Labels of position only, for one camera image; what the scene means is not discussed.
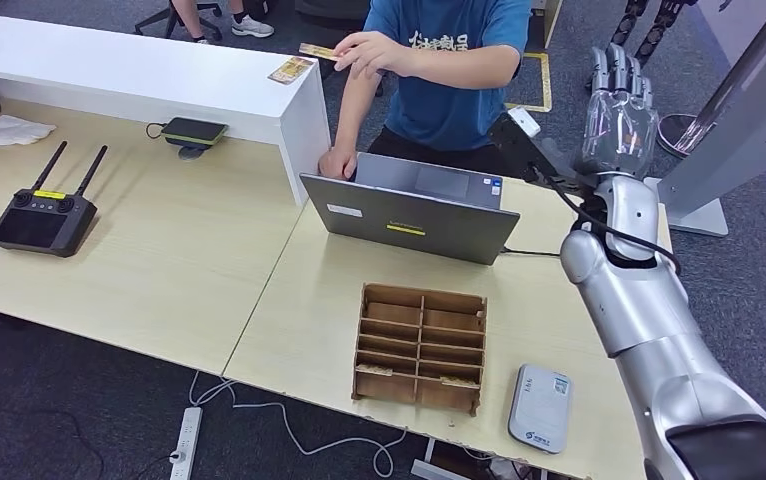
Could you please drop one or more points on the person's right hand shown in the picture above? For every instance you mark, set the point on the person's right hand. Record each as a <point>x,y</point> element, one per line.
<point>338,164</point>

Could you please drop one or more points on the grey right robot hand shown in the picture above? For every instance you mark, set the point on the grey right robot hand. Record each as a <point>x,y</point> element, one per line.
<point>618,132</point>

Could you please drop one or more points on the person's left hand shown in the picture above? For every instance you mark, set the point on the person's left hand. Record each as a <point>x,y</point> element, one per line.
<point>380,54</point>

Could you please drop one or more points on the yellow ID card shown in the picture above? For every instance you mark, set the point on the yellow ID card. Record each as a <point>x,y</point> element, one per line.
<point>317,52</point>

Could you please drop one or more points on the wooden card organizer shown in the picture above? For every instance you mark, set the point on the wooden card organizer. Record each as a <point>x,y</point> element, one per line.
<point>423,397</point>

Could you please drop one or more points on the yellow hotel key card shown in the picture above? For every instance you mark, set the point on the yellow hotel key card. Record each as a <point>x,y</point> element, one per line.
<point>459,382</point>
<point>374,370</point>

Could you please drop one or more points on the person's right forearm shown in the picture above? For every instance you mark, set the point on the person's right forearm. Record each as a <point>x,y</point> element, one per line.
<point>356,116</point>

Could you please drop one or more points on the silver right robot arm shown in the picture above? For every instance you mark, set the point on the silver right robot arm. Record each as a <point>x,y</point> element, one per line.
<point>648,318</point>

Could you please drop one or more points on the person's left forearm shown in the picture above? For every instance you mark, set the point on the person's left forearm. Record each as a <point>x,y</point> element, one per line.
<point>466,66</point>

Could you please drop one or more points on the yellow printed card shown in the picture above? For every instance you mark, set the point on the yellow printed card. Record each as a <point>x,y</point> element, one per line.
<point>291,70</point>

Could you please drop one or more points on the seated person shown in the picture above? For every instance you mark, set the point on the seated person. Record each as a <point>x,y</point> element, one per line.
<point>252,28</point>

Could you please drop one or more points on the white card reader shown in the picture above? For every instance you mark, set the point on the white card reader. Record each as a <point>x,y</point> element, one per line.
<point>540,411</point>

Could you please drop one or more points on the chrome stanchion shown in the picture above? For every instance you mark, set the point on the chrome stanchion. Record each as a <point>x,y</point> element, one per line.
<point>678,136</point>

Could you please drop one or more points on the black office chair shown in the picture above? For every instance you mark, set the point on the black office chair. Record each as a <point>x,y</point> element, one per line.
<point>330,10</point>
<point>172,20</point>

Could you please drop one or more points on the grey laptop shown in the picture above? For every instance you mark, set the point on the grey laptop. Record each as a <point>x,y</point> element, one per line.
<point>416,225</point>

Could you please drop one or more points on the standing humanoid robot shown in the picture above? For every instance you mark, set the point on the standing humanoid robot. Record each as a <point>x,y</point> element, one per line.
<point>661,20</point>

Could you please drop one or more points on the grey kiosk stand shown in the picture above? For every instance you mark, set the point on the grey kiosk stand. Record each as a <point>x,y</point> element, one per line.
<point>747,126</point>

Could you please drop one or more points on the round grey charger stand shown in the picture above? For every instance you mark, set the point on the round grey charger stand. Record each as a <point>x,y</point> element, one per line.
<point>190,153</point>

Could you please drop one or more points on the black phone with green edge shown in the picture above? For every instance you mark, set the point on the black phone with green edge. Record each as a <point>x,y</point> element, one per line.
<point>193,130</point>

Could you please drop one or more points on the white reception counter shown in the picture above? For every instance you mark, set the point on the white reception counter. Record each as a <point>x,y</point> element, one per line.
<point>131,73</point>

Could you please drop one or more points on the black remote controller with antennas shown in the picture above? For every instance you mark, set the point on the black remote controller with antennas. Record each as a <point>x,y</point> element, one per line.
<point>40,225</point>

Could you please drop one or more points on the white power strip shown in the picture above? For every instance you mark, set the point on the white power strip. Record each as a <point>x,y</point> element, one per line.
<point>186,444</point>

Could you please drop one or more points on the white crumpled tissue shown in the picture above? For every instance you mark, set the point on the white crumpled tissue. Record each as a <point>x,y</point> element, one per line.
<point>10,131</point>

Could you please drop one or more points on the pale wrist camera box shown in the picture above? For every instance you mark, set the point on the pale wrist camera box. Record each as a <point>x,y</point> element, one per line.
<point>522,142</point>

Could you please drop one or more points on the white desk leg frame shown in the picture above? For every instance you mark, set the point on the white desk leg frame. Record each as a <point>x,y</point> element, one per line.
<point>430,469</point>

